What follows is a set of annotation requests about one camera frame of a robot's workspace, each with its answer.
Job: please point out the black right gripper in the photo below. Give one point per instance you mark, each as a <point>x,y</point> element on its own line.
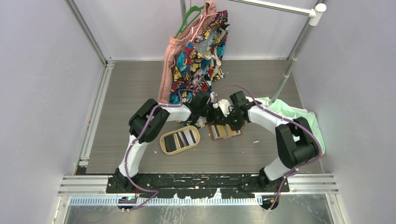
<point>234,127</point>

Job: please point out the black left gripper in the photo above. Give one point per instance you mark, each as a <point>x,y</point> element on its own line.
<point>215,115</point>

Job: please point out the brown leather card holder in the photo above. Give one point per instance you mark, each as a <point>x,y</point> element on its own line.
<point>220,132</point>

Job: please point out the beige oval card tray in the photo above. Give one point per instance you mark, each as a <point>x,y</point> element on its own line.
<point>180,140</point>

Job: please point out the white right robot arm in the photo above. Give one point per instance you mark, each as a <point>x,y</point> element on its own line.
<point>296,144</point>

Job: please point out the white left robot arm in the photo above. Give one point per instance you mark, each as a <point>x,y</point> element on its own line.
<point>146,124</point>

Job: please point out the stack of dark cards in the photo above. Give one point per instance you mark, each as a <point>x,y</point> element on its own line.
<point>182,139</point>

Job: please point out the colourful comic print shorts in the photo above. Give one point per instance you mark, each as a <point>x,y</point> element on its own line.
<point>199,64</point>

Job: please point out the pink hanging garment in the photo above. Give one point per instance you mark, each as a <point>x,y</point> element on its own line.
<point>173,51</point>

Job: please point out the mint green cartoon cloth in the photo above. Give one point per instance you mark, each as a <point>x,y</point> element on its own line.
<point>286,110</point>

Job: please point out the pink clothes hanger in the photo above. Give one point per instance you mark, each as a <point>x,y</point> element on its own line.
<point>203,20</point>

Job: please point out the green clothes hanger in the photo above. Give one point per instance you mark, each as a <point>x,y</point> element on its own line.
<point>186,21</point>

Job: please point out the white clothes rack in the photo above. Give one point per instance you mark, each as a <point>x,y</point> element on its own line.
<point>271,29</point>

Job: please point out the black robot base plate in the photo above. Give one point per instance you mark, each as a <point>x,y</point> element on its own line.
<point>197,186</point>

